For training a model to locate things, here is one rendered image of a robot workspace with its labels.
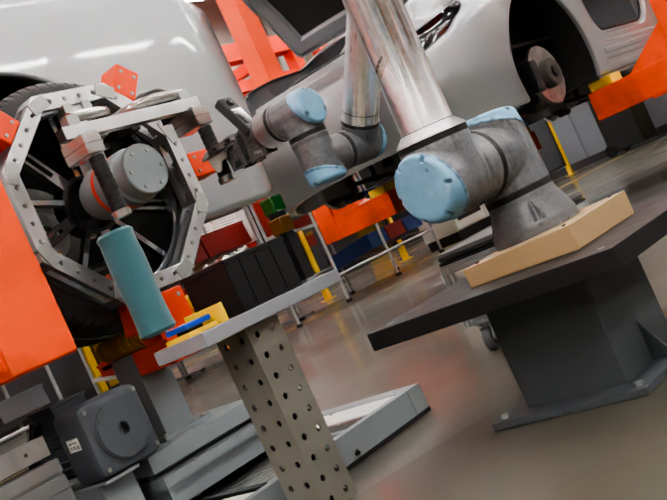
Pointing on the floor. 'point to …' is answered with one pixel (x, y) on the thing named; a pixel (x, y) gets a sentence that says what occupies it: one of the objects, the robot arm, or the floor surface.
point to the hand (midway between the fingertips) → (209, 155)
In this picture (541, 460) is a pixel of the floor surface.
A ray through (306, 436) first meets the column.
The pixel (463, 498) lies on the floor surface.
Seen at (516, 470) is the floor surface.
